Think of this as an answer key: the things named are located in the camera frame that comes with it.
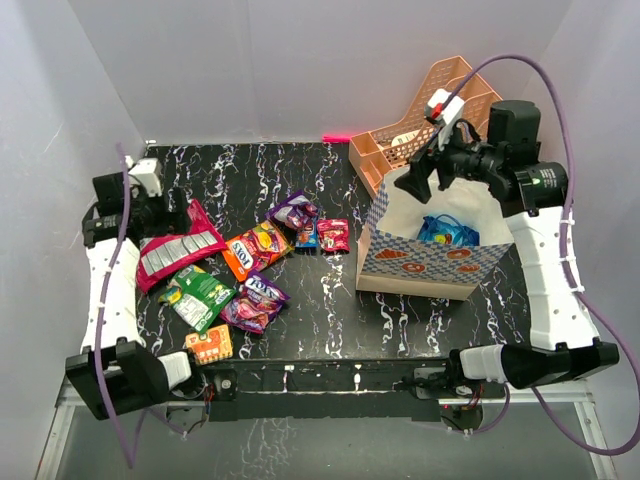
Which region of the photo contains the black front mounting rail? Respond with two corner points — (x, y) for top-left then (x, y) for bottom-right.
(169, 358), (504, 422)

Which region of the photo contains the peach plastic desk organizer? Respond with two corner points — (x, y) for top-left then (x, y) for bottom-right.
(349, 56), (501, 196)

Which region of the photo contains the crumpled purple candy bag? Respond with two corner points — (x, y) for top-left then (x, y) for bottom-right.
(266, 190), (318, 231)

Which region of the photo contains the purple Fox's berries candy bag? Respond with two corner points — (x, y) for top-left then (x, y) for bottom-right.
(220, 270), (290, 334)

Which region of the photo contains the pink marker pen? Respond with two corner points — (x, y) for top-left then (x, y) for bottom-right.
(322, 134), (350, 144)

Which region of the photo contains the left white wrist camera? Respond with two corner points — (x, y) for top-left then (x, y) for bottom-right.
(125, 155), (163, 198)

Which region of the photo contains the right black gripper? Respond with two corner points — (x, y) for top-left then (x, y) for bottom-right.
(394, 116), (503, 203)

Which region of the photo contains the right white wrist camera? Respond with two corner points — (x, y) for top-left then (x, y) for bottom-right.
(424, 88), (465, 137)

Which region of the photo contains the blue snack bag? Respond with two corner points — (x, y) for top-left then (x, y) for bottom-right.
(417, 214), (480, 247)

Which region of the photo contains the small red candy packet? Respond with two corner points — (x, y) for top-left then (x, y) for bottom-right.
(317, 219), (350, 253)

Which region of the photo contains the blue checkered paper bag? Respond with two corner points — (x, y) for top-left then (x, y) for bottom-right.
(356, 167), (513, 301)

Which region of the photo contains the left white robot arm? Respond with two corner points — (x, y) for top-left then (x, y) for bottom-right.
(65, 165), (207, 420)

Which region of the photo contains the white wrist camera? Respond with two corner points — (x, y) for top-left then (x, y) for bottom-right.
(125, 155), (163, 198)
(424, 88), (465, 137)

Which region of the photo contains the orange Fox's fruits candy bag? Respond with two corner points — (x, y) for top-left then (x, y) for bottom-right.
(222, 220), (293, 282)

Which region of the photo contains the purple cable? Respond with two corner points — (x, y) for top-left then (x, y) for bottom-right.
(439, 53), (637, 456)
(93, 142), (187, 470)

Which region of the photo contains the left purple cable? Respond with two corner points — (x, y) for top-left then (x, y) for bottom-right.
(93, 142), (187, 470)

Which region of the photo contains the magenta snack bag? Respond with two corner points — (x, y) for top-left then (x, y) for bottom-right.
(136, 199), (227, 293)

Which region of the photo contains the small orange snack pack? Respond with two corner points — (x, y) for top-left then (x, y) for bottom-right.
(185, 324), (233, 366)

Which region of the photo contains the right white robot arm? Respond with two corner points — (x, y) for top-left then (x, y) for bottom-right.
(394, 98), (620, 397)

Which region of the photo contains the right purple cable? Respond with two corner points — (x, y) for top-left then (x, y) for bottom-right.
(439, 53), (637, 456)

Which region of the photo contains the green Fox's candy bag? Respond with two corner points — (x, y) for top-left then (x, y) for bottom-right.
(159, 265), (237, 333)

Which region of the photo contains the blue M&M's packet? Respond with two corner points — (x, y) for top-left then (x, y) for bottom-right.
(295, 220), (318, 249)

